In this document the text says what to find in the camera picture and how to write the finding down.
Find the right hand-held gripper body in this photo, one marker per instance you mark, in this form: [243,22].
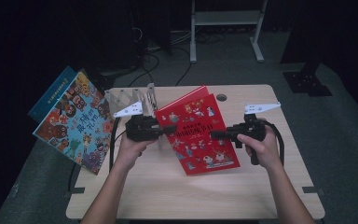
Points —
[250,129]

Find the person's right hand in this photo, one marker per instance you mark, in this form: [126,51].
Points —
[267,149]

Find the white metal stand frame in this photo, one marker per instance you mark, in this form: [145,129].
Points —
[227,17]

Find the black stand base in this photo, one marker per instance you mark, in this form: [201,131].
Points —
[307,82]

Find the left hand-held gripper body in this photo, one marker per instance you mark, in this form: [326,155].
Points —
[143,129]

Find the grey tape strip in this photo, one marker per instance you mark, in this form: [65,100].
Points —
[313,190]
[76,190]

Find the blue animal picture book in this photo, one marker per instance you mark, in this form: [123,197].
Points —
[77,124]

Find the translucent expandable book stand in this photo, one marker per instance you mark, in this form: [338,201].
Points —
[122,99]

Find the dark blue monster picture book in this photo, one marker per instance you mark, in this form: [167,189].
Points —
[48,98]

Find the person's left hand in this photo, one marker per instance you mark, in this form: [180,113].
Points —
[130,154]

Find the red picture book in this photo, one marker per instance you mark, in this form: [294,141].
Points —
[199,137]

